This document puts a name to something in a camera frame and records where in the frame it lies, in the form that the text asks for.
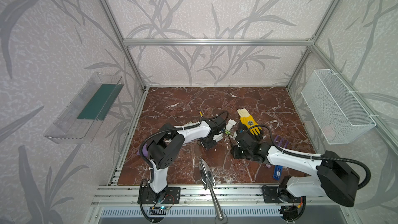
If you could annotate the blue lighter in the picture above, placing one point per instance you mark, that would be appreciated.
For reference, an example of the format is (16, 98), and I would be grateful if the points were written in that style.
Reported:
(277, 172)

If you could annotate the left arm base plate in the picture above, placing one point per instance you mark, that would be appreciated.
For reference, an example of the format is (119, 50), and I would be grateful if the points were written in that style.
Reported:
(170, 195)

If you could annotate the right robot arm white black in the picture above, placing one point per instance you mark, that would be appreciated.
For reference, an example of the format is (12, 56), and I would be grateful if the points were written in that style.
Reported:
(326, 175)

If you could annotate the white wire basket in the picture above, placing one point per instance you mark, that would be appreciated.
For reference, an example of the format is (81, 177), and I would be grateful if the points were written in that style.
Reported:
(337, 111)

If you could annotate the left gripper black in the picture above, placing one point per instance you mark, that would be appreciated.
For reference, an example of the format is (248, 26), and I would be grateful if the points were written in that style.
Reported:
(208, 142)

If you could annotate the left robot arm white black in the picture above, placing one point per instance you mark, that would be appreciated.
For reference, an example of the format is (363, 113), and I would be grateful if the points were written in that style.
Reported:
(160, 150)

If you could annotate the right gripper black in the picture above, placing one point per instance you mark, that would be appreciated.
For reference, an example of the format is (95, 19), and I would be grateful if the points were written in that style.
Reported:
(239, 152)

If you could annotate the white battery cover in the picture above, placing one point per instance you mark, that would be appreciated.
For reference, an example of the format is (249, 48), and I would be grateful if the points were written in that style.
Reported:
(229, 127)
(232, 121)

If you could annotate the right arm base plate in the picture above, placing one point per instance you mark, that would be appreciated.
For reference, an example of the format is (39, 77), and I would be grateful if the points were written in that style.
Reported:
(275, 195)

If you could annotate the yellow work glove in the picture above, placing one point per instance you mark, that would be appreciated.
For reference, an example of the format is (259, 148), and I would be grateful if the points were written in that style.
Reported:
(248, 123)

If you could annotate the red white remote control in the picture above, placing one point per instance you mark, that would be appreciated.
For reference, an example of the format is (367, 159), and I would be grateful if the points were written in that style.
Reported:
(218, 137)

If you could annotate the clear plastic wall shelf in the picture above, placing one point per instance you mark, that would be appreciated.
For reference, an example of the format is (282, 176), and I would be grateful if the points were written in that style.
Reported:
(81, 120)

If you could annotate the metal camera pole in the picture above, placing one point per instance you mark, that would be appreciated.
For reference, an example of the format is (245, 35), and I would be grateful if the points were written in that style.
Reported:
(209, 183)

